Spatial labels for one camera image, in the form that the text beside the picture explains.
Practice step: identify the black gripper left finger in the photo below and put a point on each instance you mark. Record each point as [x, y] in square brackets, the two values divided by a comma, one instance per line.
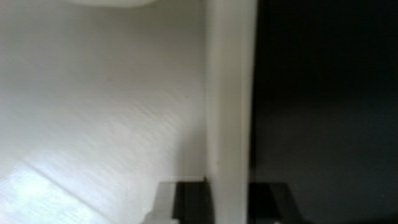
[181, 206]

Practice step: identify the white square table top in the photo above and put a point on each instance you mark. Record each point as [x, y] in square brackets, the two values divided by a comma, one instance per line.
[124, 108]

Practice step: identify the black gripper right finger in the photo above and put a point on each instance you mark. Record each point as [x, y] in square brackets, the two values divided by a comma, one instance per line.
[271, 205]

